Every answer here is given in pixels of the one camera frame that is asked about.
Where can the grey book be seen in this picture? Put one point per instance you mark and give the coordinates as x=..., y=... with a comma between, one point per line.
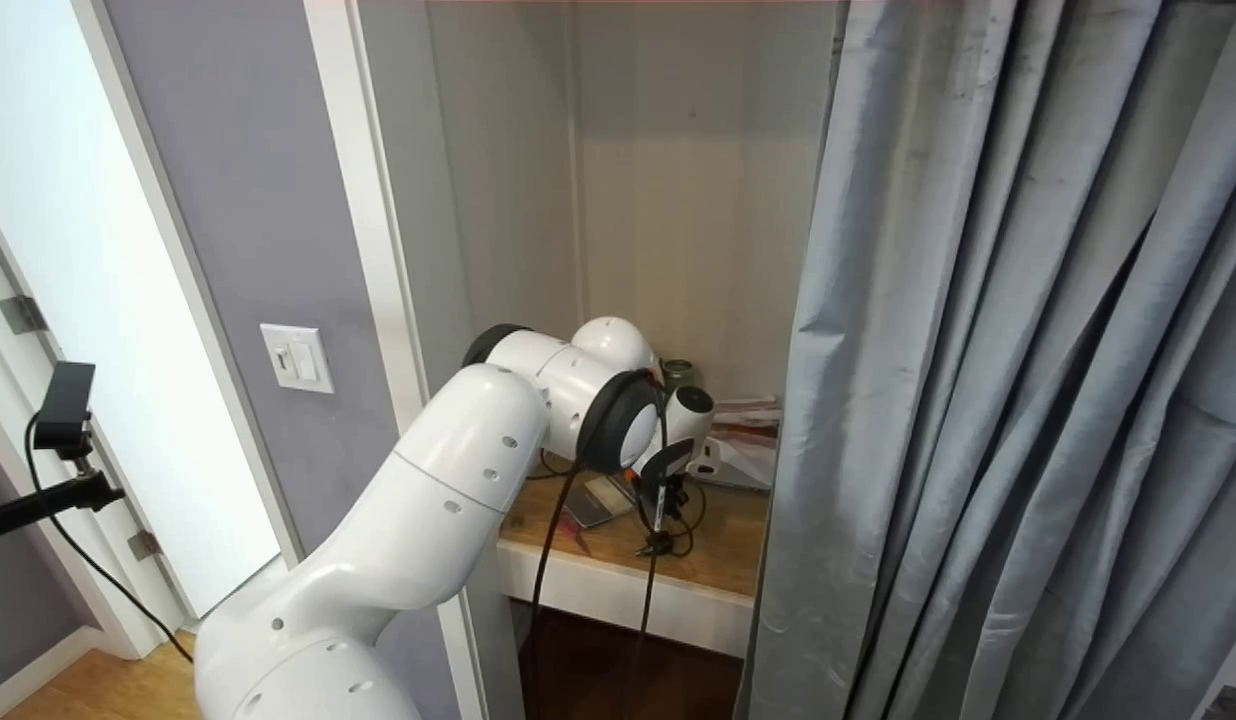
x=596, y=506

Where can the white grey box stack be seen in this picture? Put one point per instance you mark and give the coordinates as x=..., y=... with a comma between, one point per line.
x=741, y=461

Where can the wooden shelf white edge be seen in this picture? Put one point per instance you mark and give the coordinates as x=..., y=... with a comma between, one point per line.
x=603, y=587

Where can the metal door hinge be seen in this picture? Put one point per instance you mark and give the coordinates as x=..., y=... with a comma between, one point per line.
x=22, y=315
x=140, y=544

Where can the white light switch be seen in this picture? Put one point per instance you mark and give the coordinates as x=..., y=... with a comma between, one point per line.
x=297, y=358

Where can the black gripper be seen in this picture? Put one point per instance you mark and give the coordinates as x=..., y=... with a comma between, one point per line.
x=664, y=467

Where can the black camera on stand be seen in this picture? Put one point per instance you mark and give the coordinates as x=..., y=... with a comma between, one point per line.
x=67, y=392

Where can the white closet frame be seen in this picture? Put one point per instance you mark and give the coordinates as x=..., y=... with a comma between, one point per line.
x=378, y=267

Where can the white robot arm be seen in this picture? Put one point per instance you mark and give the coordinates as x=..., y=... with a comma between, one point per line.
x=440, y=492

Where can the grey curtain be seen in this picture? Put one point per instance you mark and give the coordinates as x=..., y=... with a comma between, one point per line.
x=1017, y=403

